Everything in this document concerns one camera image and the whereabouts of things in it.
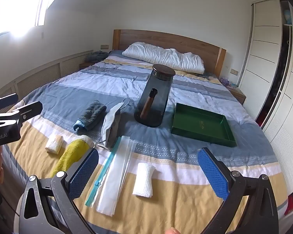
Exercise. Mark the window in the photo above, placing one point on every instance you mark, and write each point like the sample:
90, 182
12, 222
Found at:
14, 12

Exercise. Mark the wooden bed with striped duvet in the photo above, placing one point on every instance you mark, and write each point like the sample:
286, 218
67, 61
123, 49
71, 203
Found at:
161, 170

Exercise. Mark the grey white cloth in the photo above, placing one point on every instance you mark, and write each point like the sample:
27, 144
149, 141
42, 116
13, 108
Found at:
109, 124

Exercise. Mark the person's right hand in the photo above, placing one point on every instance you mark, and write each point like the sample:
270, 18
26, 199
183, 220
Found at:
174, 231

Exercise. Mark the yellow towel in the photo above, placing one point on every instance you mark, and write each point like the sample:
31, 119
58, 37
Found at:
68, 156

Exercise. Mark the clear zip bag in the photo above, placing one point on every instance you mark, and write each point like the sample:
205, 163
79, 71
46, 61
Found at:
114, 175

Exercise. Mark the wooden bed headboard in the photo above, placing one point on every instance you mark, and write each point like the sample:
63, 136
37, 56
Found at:
161, 39

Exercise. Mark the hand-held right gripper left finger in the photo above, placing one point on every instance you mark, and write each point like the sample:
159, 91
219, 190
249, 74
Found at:
84, 173

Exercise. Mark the smoky glass pitcher wooden lid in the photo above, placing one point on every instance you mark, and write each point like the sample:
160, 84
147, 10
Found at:
158, 90

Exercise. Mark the dark knitted cloth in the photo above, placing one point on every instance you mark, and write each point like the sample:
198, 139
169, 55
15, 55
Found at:
95, 56

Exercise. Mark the dark grey towel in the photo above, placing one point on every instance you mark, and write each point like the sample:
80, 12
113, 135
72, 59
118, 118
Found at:
92, 114

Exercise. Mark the white pillow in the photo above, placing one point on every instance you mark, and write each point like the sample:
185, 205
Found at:
161, 56

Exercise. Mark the white towel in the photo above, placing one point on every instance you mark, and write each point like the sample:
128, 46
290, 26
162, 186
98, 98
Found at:
142, 180

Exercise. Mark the clear plastic box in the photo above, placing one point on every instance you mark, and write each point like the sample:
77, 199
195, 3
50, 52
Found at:
234, 86

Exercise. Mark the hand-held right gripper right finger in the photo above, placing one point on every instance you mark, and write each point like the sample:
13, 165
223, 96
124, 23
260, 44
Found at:
213, 175

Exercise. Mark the wooden nightstand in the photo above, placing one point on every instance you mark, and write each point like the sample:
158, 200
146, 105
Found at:
236, 93

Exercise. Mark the purple container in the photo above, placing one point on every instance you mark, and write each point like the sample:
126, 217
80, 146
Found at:
225, 81

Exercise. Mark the wall switch plate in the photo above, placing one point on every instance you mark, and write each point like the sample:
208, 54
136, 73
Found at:
234, 72
104, 46

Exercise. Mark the green tray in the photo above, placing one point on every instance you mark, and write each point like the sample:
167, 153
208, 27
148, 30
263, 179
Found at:
197, 124

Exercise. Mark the blue pillow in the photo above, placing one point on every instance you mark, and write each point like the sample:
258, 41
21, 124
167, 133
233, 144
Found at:
116, 53

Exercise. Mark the dark hanging clothes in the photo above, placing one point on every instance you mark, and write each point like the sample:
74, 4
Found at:
284, 58

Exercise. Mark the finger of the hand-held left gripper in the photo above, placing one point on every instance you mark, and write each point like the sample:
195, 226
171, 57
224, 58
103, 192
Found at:
5, 101
30, 109

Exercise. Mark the small cream box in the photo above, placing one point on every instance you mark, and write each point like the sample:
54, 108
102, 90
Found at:
54, 145

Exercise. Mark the white wardrobe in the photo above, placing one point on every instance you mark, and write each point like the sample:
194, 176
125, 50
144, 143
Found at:
261, 65

